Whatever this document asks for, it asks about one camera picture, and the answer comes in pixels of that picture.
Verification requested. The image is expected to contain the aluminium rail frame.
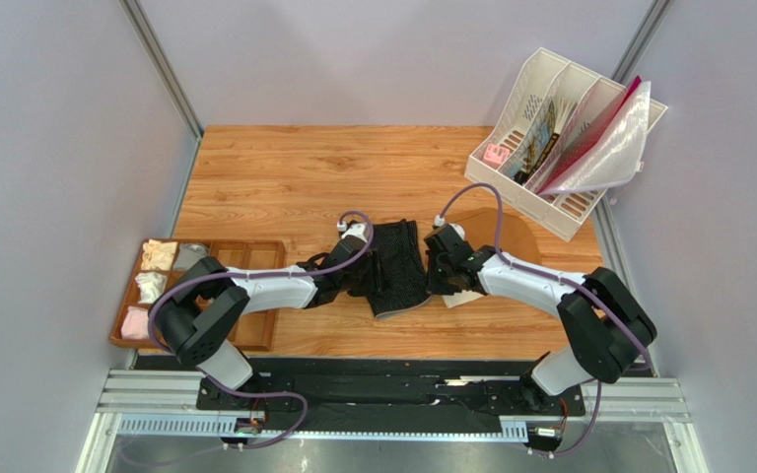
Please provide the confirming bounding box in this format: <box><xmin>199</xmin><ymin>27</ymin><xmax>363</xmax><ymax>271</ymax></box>
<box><xmin>76</xmin><ymin>196</ymin><xmax>711</xmax><ymax>473</ymax></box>

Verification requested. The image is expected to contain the aluminium corner post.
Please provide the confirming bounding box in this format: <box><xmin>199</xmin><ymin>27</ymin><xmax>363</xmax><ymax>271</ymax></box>
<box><xmin>611</xmin><ymin>0</ymin><xmax>674</xmax><ymax>84</ymax></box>
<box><xmin>119</xmin><ymin>0</ymin><xmax>204</xmax><ymax>143</ymax></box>

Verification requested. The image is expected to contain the cream rolled underwear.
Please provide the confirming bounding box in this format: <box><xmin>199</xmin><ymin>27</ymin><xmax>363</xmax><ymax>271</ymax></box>
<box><xmin>140</xmin><ymin>239</ymin><xmax>177</xmax><ymax>271</ymax></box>

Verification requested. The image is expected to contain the white plastic file rack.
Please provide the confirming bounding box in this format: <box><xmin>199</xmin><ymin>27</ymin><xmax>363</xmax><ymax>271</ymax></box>
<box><xmin>464</xmin><ymin>48</ymin><xmax>666</xmax><ymax>240</ymax></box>

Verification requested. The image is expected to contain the wooden compartment tray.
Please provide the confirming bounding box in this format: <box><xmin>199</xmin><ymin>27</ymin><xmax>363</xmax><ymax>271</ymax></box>
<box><xmin>108</xmin><ymin>238</ymin><xmax>286</xmax><ymax>350</ymax></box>

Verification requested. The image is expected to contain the pink rolled underwear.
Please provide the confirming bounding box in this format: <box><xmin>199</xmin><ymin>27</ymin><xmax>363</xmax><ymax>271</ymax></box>
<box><xmin>120</xmin><ymin>305</ymin><xmax>149</xmax><ymax>340</ymax></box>

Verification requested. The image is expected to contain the left aluminium corner post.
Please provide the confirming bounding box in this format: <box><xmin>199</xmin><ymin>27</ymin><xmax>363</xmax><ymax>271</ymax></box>
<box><xmin>119</xmin><ymin>0</ymin><xmax>204</xmax><ymax>143</ymax></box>

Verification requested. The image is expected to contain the white rolled underwear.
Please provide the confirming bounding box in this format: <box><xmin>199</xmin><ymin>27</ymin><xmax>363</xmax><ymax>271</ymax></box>
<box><xmin>134</xmin><ymin>272</ymin><xmax>168</xmax><ymax>304</ymax></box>

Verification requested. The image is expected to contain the red plastic folder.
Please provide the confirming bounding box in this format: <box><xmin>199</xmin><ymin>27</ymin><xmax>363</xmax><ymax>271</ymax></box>
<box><xmin>526</xmin><ymin>76</ymin><xmax>652</xmax><ymax>196</ymax></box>

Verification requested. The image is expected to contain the right aluminium corner post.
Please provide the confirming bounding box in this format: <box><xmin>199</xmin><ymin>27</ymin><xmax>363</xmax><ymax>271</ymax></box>
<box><xmin>611</xmin><ymin>0</ymin><xmax>674</xmax><ymax>84</ymax></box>

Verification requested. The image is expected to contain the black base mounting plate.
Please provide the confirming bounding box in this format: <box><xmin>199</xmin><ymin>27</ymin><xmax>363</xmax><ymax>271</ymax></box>
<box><xmin>132</xmin><ymin>356</ymin><xmax>655</xmax><ymax>436</ymax></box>

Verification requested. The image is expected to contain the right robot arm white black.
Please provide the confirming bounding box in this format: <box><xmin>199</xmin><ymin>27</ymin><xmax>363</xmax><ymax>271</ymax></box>
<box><xmin>425</xmin><ymin>224</ymin><xmax>657</xmax><ymax>398</ymax></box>

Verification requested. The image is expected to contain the grey rolled underwear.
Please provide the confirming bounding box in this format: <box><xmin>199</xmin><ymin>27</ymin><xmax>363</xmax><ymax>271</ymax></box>
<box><xmin>172</xmin><ymin>242</ymin><xmax>209</xmax><ymax>271</ymax></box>

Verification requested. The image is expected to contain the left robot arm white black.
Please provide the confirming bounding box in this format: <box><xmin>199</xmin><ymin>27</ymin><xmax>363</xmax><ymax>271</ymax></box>
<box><xmin>148</xmin><ymin>222</ymin><xmax>382</xmax><ymax>389</ymax></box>

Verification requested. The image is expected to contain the orange ribbed underwear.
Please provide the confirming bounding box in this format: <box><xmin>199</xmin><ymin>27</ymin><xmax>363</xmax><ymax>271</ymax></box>
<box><xmin>441</xmin><ymin>207</ymin><xmax>542</xmax><ymax>309</ymax></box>

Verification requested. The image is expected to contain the black striped underwear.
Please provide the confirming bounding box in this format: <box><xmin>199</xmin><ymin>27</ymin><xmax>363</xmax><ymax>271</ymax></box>
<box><xmin>367</xmin><ymin>220</ymin><xmax>432</xmax><ymax>320</ymax></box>

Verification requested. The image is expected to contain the pink sticky note pad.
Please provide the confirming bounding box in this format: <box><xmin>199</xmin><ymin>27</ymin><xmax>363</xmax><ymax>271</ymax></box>
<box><xmin>481</xmin><ymin>143</ymin><xmax>512</xmax><ymax>169</ymax></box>

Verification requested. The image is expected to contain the clear bubble plastic folder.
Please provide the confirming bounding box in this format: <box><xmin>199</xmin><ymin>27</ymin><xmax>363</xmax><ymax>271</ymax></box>
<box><xmin>537</xmin><ymin>78</ymin><xmax>652</xmax><ymax>196</ymax></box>

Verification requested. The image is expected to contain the illustrated booklet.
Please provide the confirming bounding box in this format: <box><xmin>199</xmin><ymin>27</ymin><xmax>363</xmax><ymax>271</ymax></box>
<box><xmin>501</xmin><ymin>97</ymin><xmax>577</xmax><ymax>185</ymax></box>

